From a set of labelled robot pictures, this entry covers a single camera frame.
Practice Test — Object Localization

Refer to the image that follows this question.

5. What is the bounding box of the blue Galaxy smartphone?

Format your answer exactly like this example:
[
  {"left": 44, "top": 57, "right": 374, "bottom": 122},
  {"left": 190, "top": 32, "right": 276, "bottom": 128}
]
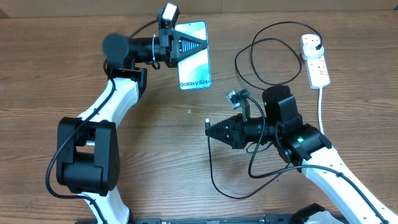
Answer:
[{"left": 175, "top": 21, "right": 211, "bottom": 91}]

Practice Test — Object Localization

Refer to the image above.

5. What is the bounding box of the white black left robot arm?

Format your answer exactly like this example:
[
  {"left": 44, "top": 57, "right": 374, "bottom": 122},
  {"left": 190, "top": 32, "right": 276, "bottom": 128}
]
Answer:
[{"left": 47, "top": 21, "right": 211, "bottom": 223}]

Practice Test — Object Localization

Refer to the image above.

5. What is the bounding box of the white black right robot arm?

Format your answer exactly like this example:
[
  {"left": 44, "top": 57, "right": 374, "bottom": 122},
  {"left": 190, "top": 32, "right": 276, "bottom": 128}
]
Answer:
[{"left": 205, "top": 85, "right": 397, "bottom": 223}]

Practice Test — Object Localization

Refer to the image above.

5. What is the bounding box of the white charger plug adapter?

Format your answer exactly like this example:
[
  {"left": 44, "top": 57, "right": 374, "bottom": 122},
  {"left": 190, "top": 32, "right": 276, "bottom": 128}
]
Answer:
[{"left": 302, "top": 44, "right": 325, "bottom": 60}]

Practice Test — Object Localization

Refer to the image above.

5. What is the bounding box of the white power strip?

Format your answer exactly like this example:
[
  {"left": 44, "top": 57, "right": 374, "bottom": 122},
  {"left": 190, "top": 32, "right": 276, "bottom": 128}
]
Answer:
[{"left": 300, "top": 34, "right": 330, "bottom": 89}]

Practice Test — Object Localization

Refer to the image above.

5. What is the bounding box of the white power strip cord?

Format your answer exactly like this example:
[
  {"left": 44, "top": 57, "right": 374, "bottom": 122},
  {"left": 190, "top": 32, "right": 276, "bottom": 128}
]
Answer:
[{"left": 317, "top": 87, "right": 326, "bottom": 135}]

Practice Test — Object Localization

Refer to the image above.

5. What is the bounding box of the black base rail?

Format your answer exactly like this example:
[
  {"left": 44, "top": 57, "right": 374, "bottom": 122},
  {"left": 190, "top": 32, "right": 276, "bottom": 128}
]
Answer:
[{"left": 74, "top": 213, "right": 351, "bottom": 224}]

